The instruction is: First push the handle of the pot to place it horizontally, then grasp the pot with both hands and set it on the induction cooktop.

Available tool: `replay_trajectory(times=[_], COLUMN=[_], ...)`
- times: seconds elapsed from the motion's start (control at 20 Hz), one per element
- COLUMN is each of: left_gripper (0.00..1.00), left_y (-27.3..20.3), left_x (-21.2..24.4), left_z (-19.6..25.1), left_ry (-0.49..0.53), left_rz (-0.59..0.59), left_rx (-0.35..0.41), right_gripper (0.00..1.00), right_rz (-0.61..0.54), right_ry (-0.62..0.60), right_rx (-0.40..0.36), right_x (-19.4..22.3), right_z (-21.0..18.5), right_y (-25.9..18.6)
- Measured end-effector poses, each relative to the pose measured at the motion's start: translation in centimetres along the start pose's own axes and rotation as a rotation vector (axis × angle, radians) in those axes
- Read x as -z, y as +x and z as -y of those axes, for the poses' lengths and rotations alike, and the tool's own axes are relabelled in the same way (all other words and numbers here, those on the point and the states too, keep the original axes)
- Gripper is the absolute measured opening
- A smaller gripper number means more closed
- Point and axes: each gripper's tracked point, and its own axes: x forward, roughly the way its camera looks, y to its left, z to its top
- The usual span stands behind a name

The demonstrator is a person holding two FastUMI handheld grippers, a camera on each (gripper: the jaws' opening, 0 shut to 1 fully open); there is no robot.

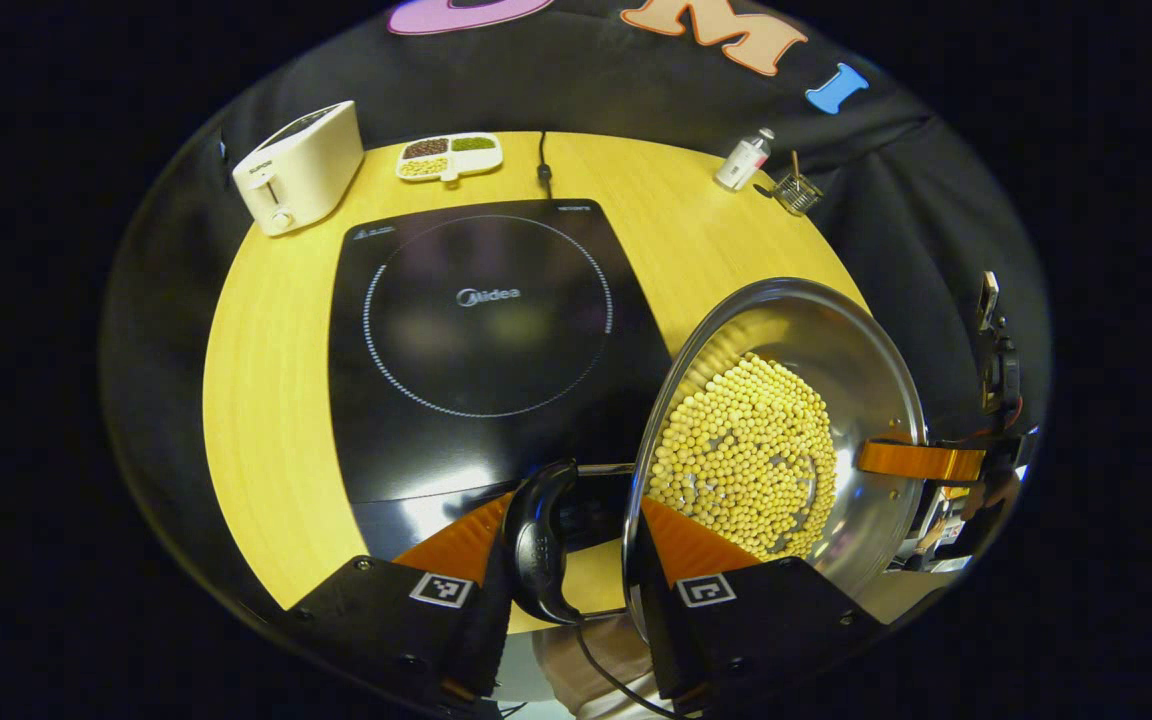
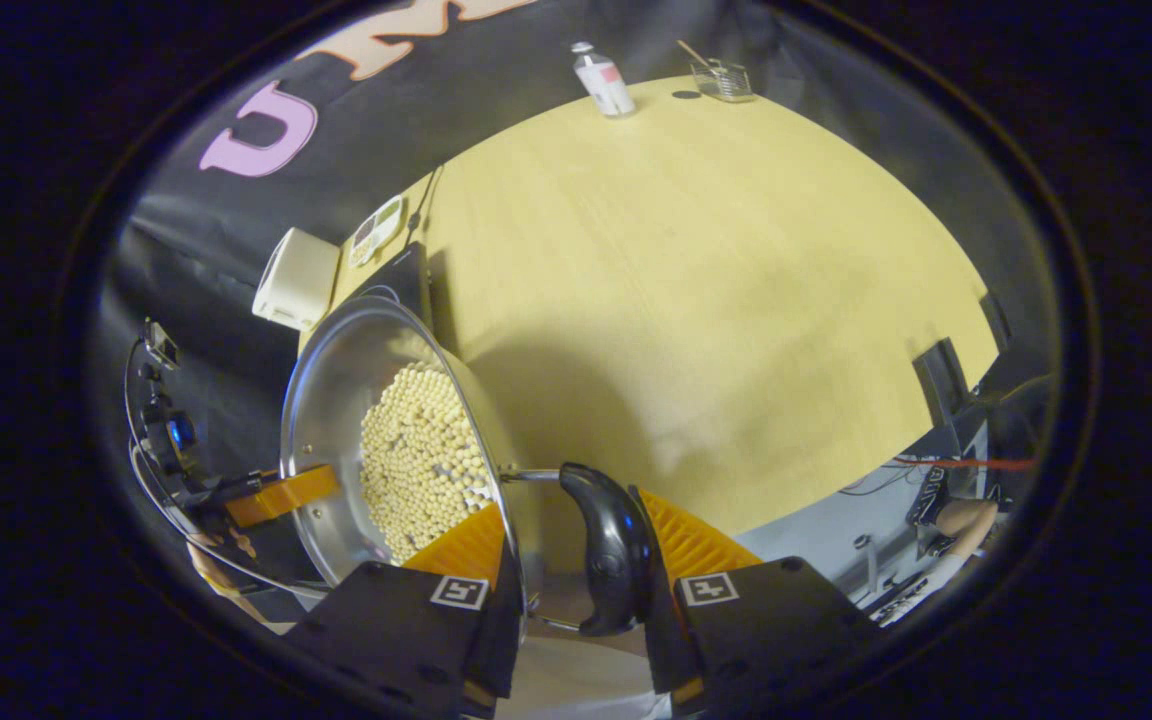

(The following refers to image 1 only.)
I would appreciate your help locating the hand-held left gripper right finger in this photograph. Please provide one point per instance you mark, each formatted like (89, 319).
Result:
(666, 650)

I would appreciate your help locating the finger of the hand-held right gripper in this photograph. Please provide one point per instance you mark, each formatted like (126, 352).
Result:
(921, 462)

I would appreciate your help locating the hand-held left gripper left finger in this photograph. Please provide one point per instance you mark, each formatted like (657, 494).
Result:
(484, 650)

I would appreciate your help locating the stainless steel pot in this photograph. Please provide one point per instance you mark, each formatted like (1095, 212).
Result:
(866, 380)

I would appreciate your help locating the black induction cooktop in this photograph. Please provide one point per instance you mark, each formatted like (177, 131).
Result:
(486, 350)

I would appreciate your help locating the pile of yellow soybeans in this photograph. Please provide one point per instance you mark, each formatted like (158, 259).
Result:
(746, 460)

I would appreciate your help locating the clear glass holder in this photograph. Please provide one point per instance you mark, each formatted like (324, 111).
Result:
(798, 195)

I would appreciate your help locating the clear plastic bottle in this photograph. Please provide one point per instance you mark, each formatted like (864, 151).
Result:
(741, 162)

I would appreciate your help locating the white divided bean dish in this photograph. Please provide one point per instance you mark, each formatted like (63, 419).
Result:
(451, 158)

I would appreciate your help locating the white toaster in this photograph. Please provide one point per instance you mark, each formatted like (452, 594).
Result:
(301, 170)

